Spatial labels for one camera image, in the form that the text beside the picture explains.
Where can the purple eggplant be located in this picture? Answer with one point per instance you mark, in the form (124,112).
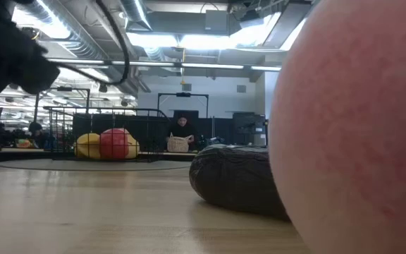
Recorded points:
(234,176)

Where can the red apple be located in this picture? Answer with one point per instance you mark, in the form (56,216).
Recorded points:
(114,144)

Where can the pink peach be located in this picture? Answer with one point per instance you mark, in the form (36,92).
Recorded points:
(347,123)

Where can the round yellow fruit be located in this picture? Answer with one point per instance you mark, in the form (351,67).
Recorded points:
(133,146)

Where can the linear ceiling light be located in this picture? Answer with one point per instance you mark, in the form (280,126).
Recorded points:
(210,66)

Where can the round grey mat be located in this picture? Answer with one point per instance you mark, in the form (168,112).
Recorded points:
(93,165)

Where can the yellow-orange star fruit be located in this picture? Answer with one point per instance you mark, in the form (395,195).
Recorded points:
(87,146)

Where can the black equipment rack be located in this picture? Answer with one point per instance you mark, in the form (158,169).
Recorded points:
(249,128)

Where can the silver ceiling duct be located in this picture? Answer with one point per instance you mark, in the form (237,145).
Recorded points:
(79,31)

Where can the person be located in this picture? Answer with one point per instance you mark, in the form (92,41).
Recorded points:
(182,128)
(35,127)

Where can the black gantry frame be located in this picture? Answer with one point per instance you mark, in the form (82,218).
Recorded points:
(183,94)

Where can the wicker basket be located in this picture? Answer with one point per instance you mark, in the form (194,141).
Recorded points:
(177,144)

